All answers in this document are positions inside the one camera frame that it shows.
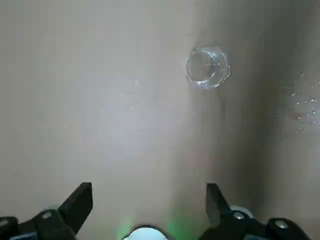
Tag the clear glass beaker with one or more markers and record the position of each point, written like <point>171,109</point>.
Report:
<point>207,68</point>

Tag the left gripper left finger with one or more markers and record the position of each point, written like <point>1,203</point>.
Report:
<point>50,225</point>

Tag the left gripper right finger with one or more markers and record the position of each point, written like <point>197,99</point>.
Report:
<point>237,227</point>

